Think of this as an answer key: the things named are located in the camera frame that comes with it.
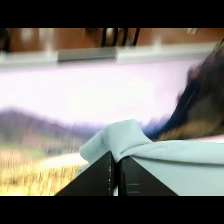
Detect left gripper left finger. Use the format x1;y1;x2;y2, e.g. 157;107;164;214
55;151;116;197

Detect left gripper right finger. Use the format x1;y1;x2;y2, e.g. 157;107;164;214
117;155;178;197

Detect light blue shirt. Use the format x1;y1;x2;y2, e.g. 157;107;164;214
78;119;224;197

